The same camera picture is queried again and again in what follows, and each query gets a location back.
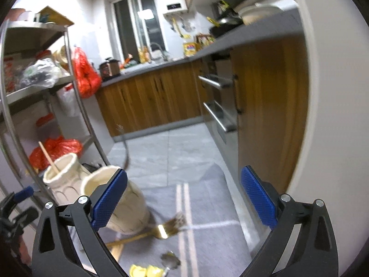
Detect white water heater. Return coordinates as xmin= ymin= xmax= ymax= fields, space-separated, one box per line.
xmin=156 ymin=0 xmax=190 ymax=21

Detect dark pressure cooker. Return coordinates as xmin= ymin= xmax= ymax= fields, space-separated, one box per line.
xmin=98 ymin=58 xmax=121 ymax=82

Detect beige jar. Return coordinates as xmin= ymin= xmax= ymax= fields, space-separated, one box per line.
xmin=53 ymin=46 xmax=71 ymax=67

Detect spice rack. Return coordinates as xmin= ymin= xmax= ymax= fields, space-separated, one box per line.
xmin=196 ymin=34 xmax=216 ymax=48

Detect metal shelf rack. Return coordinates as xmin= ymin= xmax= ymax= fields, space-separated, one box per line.
xmin=0 ymin=20 xmax=111 ymax=208

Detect wooden base cabinets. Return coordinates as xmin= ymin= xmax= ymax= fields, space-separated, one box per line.
xmin=95 ymin=33 xmax=309 ymax=194

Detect chrome sink faucet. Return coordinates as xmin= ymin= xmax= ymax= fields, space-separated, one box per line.
xmin=150 ymin=43 xmax=168 ymax=62

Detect wooden chopstick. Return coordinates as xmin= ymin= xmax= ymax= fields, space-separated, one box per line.
xmin=39 ymin=141 xmax=58 ymax=175

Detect white bowl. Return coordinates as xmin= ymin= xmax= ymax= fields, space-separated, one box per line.
xmin=238 ymin=4 xmax=285 ymax=25

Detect cardboard box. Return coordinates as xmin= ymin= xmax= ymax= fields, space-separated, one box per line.
xmin=36 ymin=6 xmax=74 ymax=26

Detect clear plastic bag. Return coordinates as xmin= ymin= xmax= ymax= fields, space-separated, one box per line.
xmin=20 ymin=59 xmax=63 ymax=89

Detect cream floral ceramic utensil vase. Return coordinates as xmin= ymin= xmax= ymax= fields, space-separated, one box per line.
xmin=80 ymin=166 xmax=151 ymax=235

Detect kitchen window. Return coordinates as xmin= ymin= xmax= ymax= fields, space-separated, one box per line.
xmin=111 ymin=0 xmax=168 ymax=60

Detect yellow bottles by sink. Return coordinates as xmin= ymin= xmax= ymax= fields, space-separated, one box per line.
xmin=138 ymin=46 xmax=151 ymax=63

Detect grey striped floor mat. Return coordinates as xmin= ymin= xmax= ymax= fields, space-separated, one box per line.
xmin=66 ymin=164 xmax=260 ymax=277

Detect silver metal spoon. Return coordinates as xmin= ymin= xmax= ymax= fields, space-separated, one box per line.
xmin=160 ymin=251 xmax=181 ymax=271

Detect wooden spatula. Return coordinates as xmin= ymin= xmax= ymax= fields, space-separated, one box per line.
xmin=108 ymin=244 xmax=125 ymax=263

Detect hanging red plastic bag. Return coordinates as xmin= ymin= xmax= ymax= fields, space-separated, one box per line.
xmin=72 ymin=48 xmax=102 ymax=98

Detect grey kitchen countertop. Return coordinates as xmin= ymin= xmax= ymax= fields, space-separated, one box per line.
xmin=99 ymin=9 xmax=304 ymax=88

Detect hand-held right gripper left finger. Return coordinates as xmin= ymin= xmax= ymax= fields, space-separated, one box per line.
xmin=31 ymin=170 xmax=128 ymax=277

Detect steel built-in drawers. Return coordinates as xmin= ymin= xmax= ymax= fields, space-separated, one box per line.
xmin=197 ymin=50 xmax=240 ymax=145

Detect crumpled red plastic bag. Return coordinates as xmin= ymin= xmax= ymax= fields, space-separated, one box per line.
xmin=29 ymin=136 xmax=83 ymax=171

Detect white plastic bag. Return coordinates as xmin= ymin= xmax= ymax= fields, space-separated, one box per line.
xmin=58 ymin=85 xmax=80 ymax=116

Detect white panel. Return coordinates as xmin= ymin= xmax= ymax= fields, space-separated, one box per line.
xmin=284 ymin=0 xmax=369 ymax=277

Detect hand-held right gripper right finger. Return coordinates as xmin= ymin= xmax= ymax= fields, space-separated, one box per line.
xmin=239 ymin=166 xmax=338 ymax=277

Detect dark hose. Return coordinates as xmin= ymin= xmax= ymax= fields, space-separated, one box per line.
xmin=116 ymin=124 xmax=131 ymax=170

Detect black wok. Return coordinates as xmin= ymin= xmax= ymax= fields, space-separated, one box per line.
xmin=210 ymin=14 xmax=244 ymax=37

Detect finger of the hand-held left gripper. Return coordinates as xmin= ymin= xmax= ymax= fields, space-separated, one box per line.
xmin=0 ymin=186 xmax=33 ymax=211
xmin=9 ymin=208 xmax=39 ymax=228

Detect gold metal fork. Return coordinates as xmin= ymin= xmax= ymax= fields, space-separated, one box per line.
xmin=105 ymin=212 xmax=186 ymax=247

